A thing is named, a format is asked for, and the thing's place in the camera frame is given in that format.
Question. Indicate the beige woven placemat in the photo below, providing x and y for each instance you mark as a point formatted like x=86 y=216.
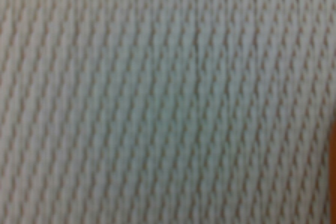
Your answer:
x=165 y=111

